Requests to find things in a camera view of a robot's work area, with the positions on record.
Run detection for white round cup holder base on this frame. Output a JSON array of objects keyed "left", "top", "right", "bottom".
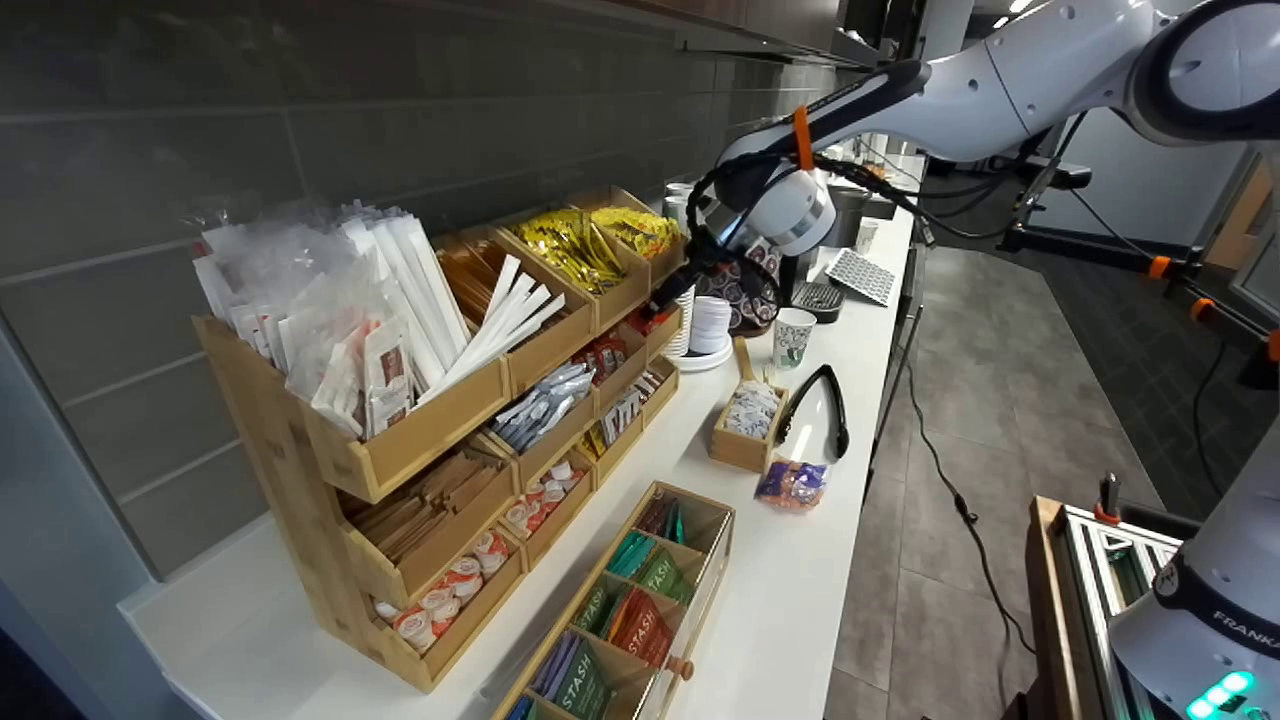
[{"left": 674, "top": 340, "right": 741, "bottom": 381}]

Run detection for purple tea bags pile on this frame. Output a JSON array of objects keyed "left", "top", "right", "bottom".
[{"left": 526, "top": 627, "right": 614, "bottom": 720}]

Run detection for grey sachets pile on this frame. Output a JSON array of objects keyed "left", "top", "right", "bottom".
[{"left": 486, "top": 360, "right": 599, "bottom": 454}]

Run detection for yellow sachets pile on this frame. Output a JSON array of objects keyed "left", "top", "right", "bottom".
[
  {"left": 590, "top": 200, "right": 683, "bottom": 265},
  {"left": 514, "top": 203, "right": 626, "bottom": 295}
]

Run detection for orange strap on arm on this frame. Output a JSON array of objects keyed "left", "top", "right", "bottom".
[{"left": 788, "top": 104, "right": 818, "bottom": 177}]

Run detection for printed paper cup stack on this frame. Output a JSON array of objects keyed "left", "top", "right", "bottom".
[{"left": 686, "top": 292, "right": 737, "bottom": 360}]

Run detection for wooden tea box clear lid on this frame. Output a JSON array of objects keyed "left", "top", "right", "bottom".
[{"left": 486, "top": 477, "right": 741, "bottom": 720}]

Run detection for grey tablet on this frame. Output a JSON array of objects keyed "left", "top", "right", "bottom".
[{"left": 818, "top": 245, "right": 899, "bottom": 313}]

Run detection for wooden framed metal cart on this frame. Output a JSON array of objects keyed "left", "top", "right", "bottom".
[{"left": 1018, "top": 493, "right": 1193, "bottom": 720}]

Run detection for thick black cable loop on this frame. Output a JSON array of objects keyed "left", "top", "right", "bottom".
[{"left": 680, "top": 136, "right": 934, "bottom": 334}]

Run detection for white mug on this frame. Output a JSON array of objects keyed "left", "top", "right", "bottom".
[{"left": 767, "top": 305, "right": 818, "bottom": 371}]

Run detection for teal tea bags pile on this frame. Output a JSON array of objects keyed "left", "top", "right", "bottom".
[{"left": 604, "top": 526, "right": 699, "bottom": 607}]

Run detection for black tripod orange clamps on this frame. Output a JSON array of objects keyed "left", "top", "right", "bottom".
[{"left": 994, "top": 145, "right": 1280, "bottom": 392}]

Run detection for thin black floor cable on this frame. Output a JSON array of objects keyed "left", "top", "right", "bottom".
[{"left": 899, "top": 295, "right": 1047, "bottom": 670}]

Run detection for wooden tiered condiment organizer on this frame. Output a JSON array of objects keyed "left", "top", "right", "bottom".
[{"left": 193, "top": 187, "right": 691, "bottom": 697}]

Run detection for red white sachets pile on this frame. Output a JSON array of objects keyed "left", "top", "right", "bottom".
[
  {"left": 374, "top": 533, "right": 514, "bottom": 655},
  {"left": 499, "top": 454, "right": 585, "bottom": 538}
]

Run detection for white condiment sachets pile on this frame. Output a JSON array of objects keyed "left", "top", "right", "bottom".
[{"left": 580, "top": 408, "right": 624, "bottom": 460}]

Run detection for brown wooden sticks pile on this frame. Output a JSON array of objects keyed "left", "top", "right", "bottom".
[{"left": 348, "top": 447, "right": 510, "bottom": 564}]

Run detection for clear plastic cutlery packets pile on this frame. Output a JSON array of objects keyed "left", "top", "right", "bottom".
[{"left": 193, "top": 194, "right": 472, "bottom": 444}]

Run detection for green tea bags pile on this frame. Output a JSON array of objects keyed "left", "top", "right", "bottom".
[{"left": 634, "top": 494, "right": 699, "bottom": 549}]

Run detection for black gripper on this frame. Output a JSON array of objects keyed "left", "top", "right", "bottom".
[{"left": 650, "top": 217, "right": 765, "bottom": 318}]

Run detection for red tea bags pile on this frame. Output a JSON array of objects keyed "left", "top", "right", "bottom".
[{"left": 599, "top": 589, "right": 680, "bottom": 669}]

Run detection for purple orange snack packet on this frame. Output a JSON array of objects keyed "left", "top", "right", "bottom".
[{"left": 753, "top": 454, "right": 833, "bottom": 518}]

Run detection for light wooden stirrers bundle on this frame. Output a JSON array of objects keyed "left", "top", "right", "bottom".
[{"left": 441, "top": 235, "right": 531, "bottom": 324}]

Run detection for white paper sticks bundle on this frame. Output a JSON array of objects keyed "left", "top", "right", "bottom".
[{"left": 437, "top": 250, "right": 571, "bottom": 392}]

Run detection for small open wooden box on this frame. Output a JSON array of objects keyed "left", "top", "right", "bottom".
[{"left": 699, "top": 377, "right": 791, "bottom": 477}]

